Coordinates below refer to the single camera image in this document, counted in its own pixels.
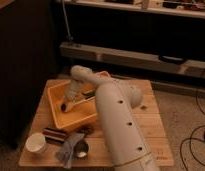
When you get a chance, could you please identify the grey wrist gripper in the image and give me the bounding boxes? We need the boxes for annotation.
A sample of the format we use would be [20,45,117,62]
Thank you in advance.
[61,79,83,109]

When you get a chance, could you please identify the white dish brush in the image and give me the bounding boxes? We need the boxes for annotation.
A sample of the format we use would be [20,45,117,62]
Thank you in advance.
[60,97,93,113]

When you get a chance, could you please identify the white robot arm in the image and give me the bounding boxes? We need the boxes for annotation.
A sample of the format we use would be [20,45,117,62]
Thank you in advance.
[61,65,160,171]

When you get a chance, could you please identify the yellow plastic bin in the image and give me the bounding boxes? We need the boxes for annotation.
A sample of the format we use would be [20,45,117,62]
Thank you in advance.
[46,70,112,132]

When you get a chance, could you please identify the dark striped block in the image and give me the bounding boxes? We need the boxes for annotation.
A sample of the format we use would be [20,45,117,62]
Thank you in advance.
[43,128,68,144]

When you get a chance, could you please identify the metal measuring cup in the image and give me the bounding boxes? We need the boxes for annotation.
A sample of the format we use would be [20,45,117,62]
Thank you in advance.
[74,141,89,158]

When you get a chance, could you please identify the wooden table board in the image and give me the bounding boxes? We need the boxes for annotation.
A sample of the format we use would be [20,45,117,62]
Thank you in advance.
[18,78,175,168]

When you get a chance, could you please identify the white paper cup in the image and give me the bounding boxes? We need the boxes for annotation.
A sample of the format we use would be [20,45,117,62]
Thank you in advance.
[25,133,47,154]

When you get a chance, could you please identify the grey cloth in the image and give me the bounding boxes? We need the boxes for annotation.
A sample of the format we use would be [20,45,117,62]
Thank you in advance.
[55,133,84,169]

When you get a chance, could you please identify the dark cabinet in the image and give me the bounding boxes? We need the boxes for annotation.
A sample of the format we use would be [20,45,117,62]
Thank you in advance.
[0,0,58,149]

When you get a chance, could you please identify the grey shelf rail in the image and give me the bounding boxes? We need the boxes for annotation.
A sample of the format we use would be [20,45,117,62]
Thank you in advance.
[60,42,205,78]

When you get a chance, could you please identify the black cables on floor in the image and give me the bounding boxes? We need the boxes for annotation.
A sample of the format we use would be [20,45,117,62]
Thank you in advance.
[179,63,205,171]

